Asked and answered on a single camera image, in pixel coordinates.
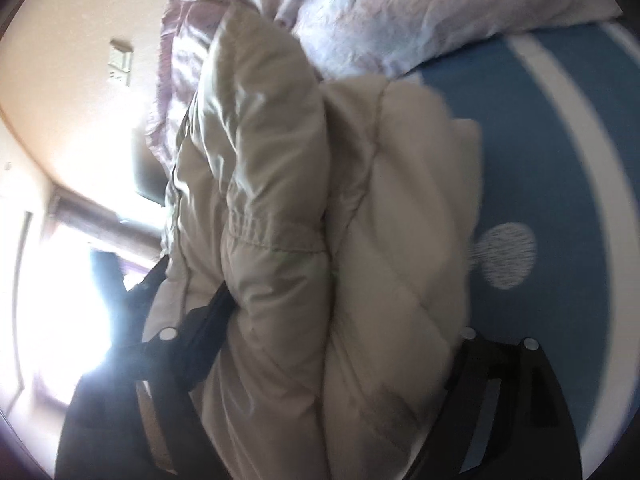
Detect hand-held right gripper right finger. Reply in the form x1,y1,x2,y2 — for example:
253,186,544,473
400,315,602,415
415,329,584,480

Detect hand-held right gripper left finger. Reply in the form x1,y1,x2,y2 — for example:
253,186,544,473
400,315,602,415
55,285,242,480

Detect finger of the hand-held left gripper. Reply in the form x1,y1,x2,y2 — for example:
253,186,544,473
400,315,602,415
127,256,170,311

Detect white puffer jacket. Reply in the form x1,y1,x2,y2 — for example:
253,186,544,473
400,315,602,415
142,2,483,480

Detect blue striped bed sheet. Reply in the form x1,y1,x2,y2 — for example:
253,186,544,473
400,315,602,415
415,19,640,476

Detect pink quilt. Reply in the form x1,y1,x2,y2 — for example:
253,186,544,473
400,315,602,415
145,0,623,166

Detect white wall switch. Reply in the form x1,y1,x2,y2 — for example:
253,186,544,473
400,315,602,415
106,38,135,88

